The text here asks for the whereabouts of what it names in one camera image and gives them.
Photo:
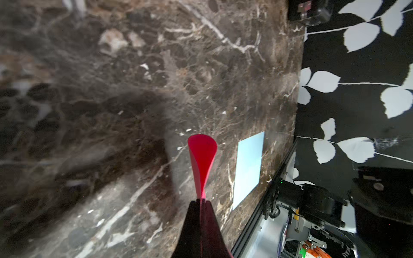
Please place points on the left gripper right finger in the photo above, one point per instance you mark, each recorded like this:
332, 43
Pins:
213, 245

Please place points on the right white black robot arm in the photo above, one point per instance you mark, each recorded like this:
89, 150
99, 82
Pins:
383, 203

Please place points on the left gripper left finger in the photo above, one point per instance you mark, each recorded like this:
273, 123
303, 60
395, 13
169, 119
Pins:
189, 243

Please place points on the black carrying case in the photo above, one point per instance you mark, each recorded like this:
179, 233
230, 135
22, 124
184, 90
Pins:
310, 12

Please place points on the pink square paper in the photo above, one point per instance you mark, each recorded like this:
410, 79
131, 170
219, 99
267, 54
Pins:
202, 149

